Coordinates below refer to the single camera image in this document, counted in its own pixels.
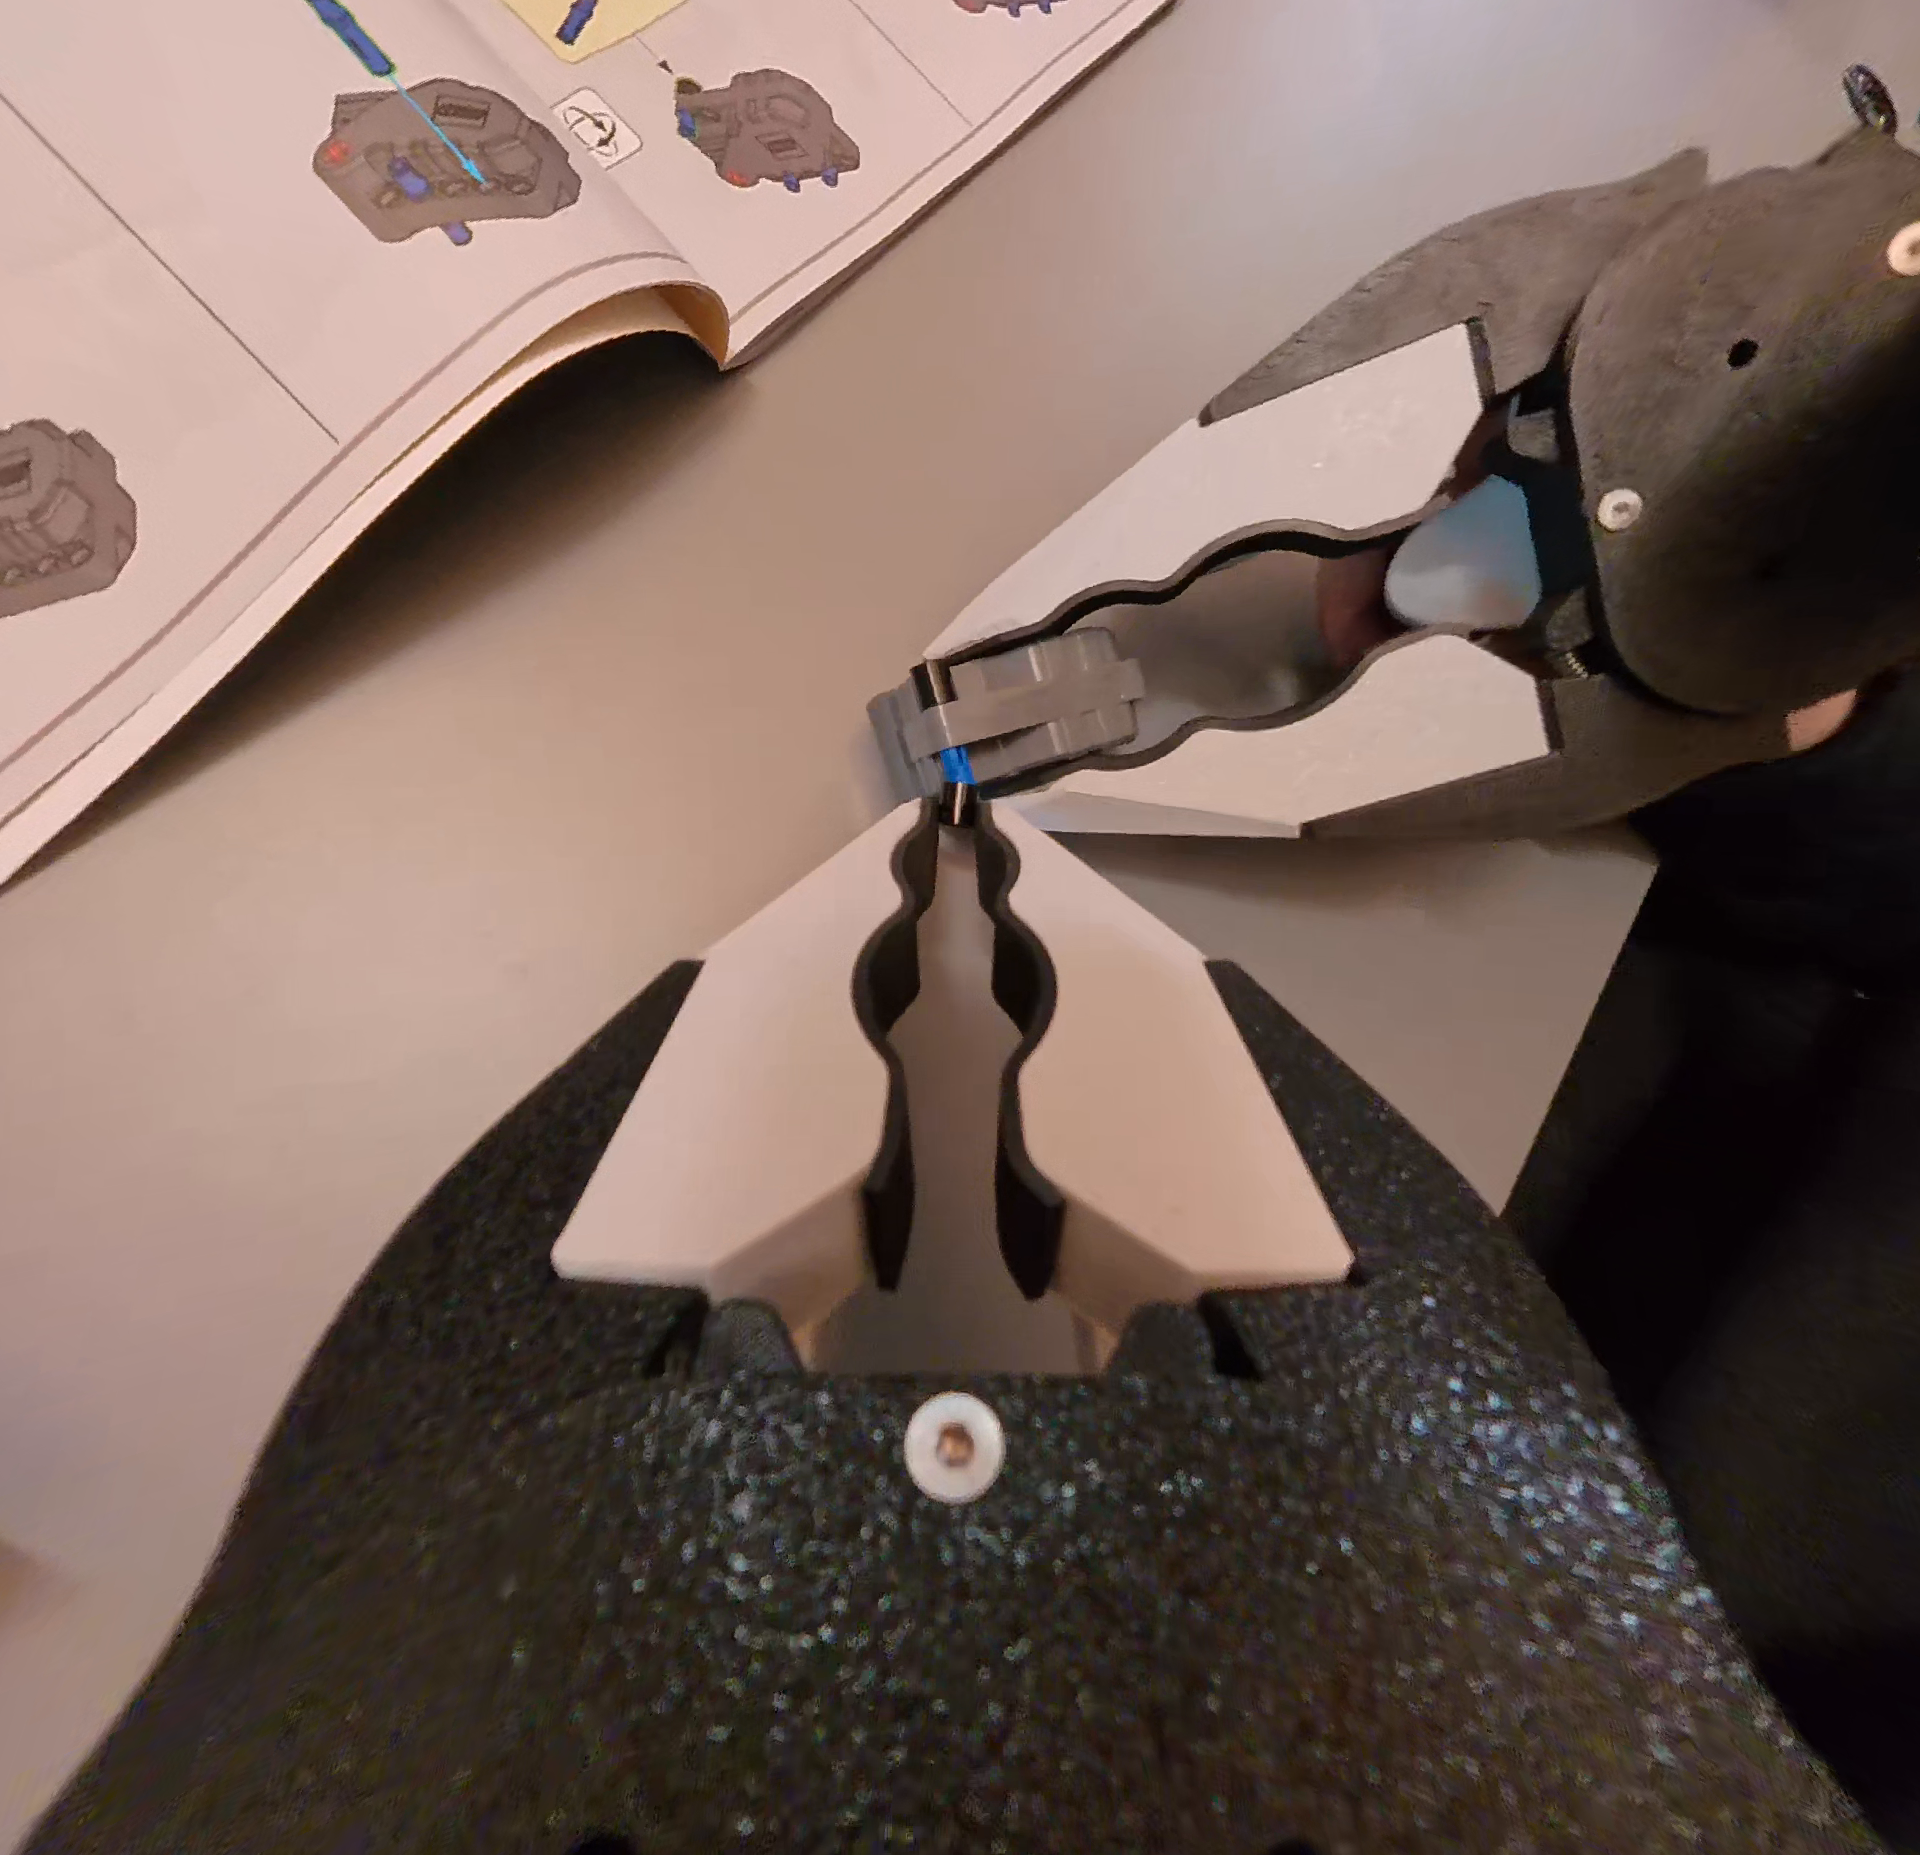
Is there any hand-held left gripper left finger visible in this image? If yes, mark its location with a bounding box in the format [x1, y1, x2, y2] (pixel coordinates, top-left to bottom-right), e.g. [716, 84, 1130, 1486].
[550, 805, 946, 1373]

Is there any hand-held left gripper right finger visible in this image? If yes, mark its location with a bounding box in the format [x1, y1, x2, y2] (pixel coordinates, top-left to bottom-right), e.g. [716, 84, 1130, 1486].
[969, 805, 1361, 1370]

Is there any building instruction booklet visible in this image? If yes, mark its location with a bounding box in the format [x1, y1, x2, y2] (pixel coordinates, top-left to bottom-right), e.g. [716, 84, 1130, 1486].
[0, 0, 1197, 886]

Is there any person's right hand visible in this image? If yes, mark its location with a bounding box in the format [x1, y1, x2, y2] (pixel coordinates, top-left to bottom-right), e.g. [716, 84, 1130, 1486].
[1317, 537, 1418, 673]

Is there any grey toy motor block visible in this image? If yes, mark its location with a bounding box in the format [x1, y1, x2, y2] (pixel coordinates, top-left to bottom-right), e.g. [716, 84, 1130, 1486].
[866, 627, 1149, 805]

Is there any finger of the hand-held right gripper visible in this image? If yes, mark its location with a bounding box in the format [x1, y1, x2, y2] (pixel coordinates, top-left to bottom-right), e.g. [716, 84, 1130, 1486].
[921, 319, 1505, 648]
[980, 627, 1564, 843]

